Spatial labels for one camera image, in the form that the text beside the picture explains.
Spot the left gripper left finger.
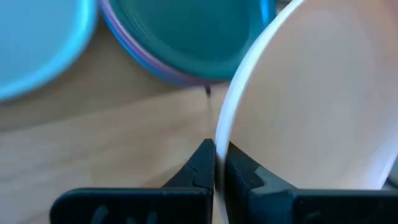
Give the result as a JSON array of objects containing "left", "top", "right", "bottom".
[{"left": 49, "top": 138, "right": 217, "bottom": 224}]

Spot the dark green plate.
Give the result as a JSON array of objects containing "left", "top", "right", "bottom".
[{"left": 107, "top": 0, "right": 277, "bottom": 82}]

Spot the pale peach plate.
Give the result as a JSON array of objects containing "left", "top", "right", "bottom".
[{"left": 214, "top": 0, "right": 398, "bottom": 224}]

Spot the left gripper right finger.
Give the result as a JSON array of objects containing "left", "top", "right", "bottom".
[{"left": 223, "top": 141, "right": 398, "bottom": 224}]

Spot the wooden shelf board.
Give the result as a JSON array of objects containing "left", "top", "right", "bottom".
[{"left": 0, "top": 12, "right": 233, "bottom": 224}]

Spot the sage green plate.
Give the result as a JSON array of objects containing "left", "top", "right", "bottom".
[{"left": 0, "top": 0, "right": 98, "bottom": 103}]

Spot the purple plate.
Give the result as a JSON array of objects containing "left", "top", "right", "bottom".
[{"left": 98, "top": 0, "right": 233, "bottom": 88}]

